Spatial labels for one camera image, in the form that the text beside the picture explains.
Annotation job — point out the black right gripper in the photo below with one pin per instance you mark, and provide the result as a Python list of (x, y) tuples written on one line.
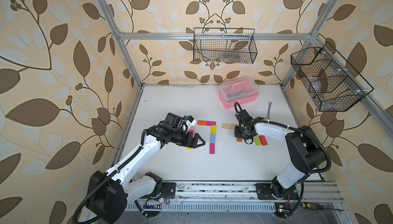
[(236, 135)]

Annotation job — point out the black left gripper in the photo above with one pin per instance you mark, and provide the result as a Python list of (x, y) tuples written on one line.
[(187, 142)]

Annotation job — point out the green block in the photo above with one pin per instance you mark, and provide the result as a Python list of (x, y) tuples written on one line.
[(257, 140)]

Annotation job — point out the blue block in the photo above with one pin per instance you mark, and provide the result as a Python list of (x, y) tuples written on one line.
[(212, 138)]

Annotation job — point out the ridged wood block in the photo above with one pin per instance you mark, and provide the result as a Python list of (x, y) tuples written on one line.
[(226, 126)]

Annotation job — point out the magenta slanted block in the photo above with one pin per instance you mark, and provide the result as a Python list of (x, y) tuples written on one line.
[(212, 149)]

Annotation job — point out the orange block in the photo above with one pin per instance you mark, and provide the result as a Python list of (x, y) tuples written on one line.
[(202, 123)]

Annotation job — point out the red block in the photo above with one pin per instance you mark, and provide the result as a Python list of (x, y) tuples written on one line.
[(263, 140)]

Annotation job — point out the pink plastic storage box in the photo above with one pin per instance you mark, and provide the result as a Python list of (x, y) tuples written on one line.
[(243, 91)]

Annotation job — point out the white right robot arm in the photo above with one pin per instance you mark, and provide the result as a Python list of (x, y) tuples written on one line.
[(307, 154)]

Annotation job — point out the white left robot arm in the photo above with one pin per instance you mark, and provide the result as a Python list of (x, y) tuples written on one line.
[(109, 192)]

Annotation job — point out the silver wrench on table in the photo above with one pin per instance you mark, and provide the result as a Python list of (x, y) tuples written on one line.
[(268, 112)]

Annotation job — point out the yellow black screwdriver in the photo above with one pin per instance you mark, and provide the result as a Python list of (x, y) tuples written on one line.
[(314, 206)]

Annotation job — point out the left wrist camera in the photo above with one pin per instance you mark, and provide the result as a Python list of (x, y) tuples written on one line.
[(189, 122)]

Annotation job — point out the black wire basket back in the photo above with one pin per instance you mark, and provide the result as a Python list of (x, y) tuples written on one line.
[(224, 45)]

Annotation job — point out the black wire basket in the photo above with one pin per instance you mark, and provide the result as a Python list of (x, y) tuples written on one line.
[(224, 45), (333, 83)]

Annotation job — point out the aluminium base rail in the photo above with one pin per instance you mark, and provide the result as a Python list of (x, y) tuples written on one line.
[(230, 196)]

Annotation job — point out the black wire basket right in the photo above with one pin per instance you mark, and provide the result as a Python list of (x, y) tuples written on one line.
[(333, 83)]

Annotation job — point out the aluminium frame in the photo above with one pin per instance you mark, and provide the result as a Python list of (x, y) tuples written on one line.
[(380, 114)]

